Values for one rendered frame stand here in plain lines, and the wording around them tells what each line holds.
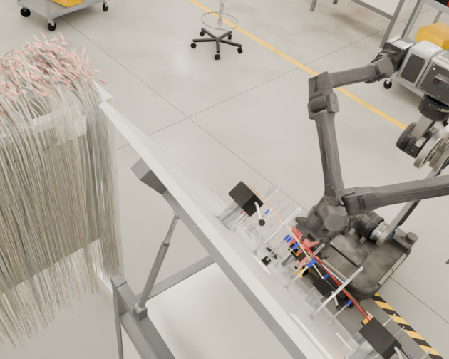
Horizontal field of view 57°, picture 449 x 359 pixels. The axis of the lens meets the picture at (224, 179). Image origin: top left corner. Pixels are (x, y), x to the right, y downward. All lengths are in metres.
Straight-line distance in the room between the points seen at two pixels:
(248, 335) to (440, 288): 1.84
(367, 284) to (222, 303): 1.18
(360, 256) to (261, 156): 1.24
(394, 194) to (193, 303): 0.82
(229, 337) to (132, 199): 1.63
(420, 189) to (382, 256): 1.48
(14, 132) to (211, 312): 0.91
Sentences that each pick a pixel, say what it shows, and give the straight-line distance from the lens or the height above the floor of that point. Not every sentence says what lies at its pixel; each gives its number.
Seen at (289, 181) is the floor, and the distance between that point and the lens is 3.28.
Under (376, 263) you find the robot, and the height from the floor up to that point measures 0.24.
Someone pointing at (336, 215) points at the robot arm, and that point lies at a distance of 1.21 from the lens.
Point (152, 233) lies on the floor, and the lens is 2.77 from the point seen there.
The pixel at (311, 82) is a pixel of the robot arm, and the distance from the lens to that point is 1.55.
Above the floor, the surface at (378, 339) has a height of 1.56.
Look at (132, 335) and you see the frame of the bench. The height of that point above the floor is 0.80.
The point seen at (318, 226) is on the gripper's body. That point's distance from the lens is 1.29.
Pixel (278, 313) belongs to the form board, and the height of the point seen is 1.69.
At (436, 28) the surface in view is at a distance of 4.80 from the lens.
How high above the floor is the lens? 2.23
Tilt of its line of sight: 45 degrees down
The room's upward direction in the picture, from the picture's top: 11 degrees clockwise
